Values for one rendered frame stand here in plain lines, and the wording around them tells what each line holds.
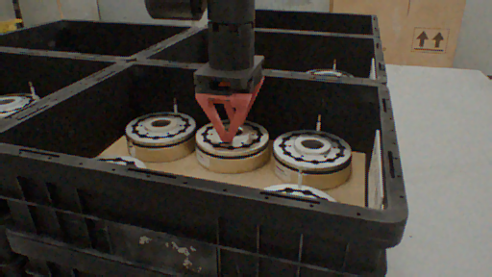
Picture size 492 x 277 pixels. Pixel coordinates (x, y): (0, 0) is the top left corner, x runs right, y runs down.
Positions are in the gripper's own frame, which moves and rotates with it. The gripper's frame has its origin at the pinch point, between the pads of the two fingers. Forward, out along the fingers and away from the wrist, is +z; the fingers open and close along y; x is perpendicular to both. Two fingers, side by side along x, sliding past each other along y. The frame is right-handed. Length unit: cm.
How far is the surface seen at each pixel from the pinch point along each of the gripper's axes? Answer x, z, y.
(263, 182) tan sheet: 5.9, 4.1, 5.6
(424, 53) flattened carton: 79, 54, -285
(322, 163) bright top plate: 12.8, 0.9, 4.5
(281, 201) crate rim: 10.5, -5.9, 21.9
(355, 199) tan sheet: 17.1, 4.0, 6.3
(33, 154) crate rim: -12.4, -5.8, 21.2
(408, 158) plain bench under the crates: 29.8, 16.8, -29.5
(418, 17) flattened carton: 70, 27, -291
